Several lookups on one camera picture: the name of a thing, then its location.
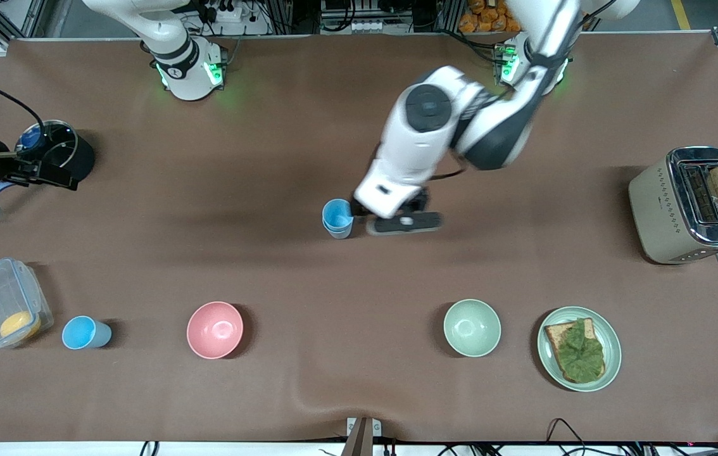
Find blue plastic cup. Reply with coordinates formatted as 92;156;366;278
61;315;113;350
322;199;355;231

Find blue cup with white paper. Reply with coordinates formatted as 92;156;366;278
323;218;355;240

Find glass lid with blue knob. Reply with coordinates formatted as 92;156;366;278
15;120;79;176

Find brown table cloth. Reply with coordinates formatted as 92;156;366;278
0;35;718;444

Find green bowl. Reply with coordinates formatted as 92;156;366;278
443;299;502;358

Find orange round food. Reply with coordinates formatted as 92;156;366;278
0;310;42;340

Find pink bowl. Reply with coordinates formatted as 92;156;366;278
186;301;244;360

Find bread slice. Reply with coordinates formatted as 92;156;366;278
545;318;607;384

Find bag of orange buns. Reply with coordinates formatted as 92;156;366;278
458;0;521;34

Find green lettuce leaf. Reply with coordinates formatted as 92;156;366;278
554;319;605;383

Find white power strip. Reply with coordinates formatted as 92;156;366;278
204;0;244;23

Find beige chrome toaster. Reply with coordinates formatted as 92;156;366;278
628;146;718;265

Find green plate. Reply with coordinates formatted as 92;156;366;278
537;307;622;393

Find black pot with blue handle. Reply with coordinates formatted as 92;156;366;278
0;120;96;205

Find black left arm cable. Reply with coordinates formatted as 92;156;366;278
425;166;469;183

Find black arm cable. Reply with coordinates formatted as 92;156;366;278
0;84;48;162
425;166;469;183

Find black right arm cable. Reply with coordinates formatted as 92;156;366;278
0;84;48;162

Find looped black cable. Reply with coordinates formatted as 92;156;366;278
546;417;588;444

